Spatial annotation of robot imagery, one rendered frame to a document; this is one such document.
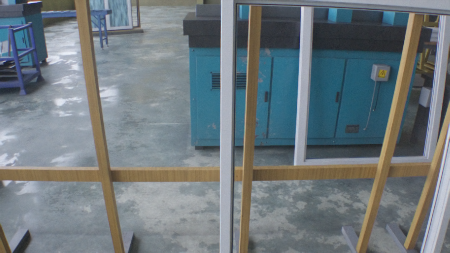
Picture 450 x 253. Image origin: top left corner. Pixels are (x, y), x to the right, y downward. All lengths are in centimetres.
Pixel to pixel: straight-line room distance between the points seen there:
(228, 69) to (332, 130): 206
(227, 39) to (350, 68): 192
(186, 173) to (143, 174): 22
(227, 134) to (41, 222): 161
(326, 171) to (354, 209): 86
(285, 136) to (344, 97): 64
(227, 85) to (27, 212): 186
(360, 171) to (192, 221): 114
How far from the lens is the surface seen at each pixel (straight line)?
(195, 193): 256
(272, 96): 295
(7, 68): 567
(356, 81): 314
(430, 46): 516
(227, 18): 130
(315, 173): 176
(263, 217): 236
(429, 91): 348
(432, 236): 202
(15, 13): 702
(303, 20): 274
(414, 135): 383
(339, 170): 180
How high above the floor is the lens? 148
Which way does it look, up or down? 24 degrees down
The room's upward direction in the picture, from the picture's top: 1 degrees clockwise
